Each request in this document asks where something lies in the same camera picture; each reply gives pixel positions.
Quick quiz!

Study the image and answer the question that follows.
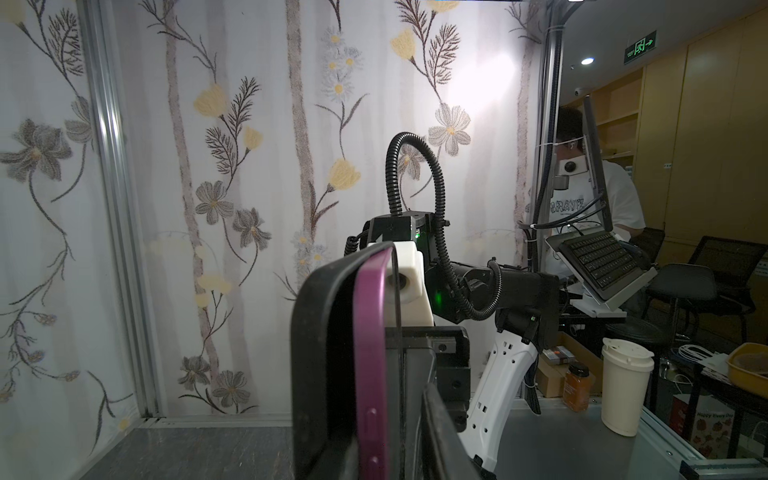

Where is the black keyboard on stand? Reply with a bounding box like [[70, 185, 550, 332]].
[[546, 228, 657, 307]]

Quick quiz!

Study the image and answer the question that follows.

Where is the white paper cup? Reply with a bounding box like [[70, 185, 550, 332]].
[[601, 338, 655, 437]]

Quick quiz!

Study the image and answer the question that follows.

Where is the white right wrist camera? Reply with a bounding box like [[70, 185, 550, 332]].
[[384, 241, 434, 328]]

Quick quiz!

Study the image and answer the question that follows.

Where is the black phone case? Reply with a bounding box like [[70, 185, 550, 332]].
[[290, 242, 394, 479]]

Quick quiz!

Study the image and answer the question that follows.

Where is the aluminium corner frame post right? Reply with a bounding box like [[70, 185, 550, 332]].
[[77, 1, 165, 418]]

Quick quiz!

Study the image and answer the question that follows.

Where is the yellow plastic tray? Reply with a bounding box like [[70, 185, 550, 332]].
[[726, 342, 768, 398]]

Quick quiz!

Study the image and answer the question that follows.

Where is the person in white shirt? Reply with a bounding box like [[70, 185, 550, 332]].
[[549, 107, 646, 240]]

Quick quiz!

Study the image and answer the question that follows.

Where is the black phone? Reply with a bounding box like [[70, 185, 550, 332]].
[[352, 245, 393, 480]]

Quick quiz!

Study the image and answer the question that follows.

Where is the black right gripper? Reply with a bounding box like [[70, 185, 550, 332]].
[[402, 326, 471, 432]]

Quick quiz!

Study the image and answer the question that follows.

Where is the amber jar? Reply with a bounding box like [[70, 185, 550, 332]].
[[562, 362, 592, 412]]

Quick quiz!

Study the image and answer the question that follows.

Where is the black office chair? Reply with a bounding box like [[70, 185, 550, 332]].
[[646, 236, 767, 341]]

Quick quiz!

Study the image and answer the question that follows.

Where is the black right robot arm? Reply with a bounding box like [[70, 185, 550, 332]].
[[344, 132, 559, 479]]

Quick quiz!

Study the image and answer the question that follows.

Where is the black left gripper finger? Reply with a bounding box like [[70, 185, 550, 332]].
[[421, 384, 480, 480]]

